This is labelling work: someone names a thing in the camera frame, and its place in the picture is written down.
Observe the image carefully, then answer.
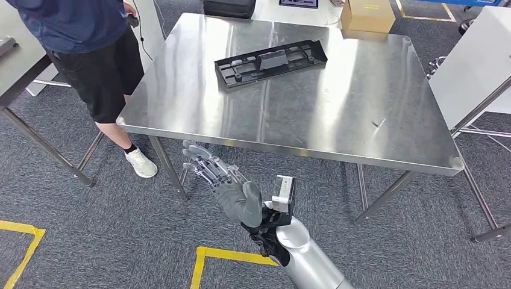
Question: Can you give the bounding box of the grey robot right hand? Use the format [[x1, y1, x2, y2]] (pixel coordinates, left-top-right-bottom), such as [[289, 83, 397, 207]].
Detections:
[[181, 139, 265, 229]]

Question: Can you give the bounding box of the black plastic panel part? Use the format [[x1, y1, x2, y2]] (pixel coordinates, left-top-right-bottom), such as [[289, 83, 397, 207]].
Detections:
[[214, 39, 328, 90]]

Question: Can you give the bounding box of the black handheld controller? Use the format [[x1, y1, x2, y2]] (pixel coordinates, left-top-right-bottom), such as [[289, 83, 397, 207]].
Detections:
[[126, 0, 155, 61]]

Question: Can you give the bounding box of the stainless steel workbench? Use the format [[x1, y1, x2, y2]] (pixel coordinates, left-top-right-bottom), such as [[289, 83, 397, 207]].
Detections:
[[116, 13, 466, 225]]

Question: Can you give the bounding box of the black case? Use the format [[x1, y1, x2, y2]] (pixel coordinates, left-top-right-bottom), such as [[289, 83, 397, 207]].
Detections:
[[202, 0, 257, 20]]

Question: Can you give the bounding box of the dark tablet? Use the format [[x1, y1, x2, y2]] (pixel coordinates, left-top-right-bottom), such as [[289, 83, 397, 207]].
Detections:
[[278, 0, 320, 10]]

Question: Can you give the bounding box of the cardboard box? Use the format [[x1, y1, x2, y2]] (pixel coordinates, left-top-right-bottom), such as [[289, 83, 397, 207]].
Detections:
[[340, 0, 397, 34]]

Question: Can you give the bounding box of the person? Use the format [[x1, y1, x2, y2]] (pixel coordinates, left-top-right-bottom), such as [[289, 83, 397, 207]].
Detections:
[[5, 0, 159, 179]]

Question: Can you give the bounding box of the white panel steel table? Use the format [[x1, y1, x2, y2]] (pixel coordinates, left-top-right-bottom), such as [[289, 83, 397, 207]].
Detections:
[[428, 5, 511, 244]]

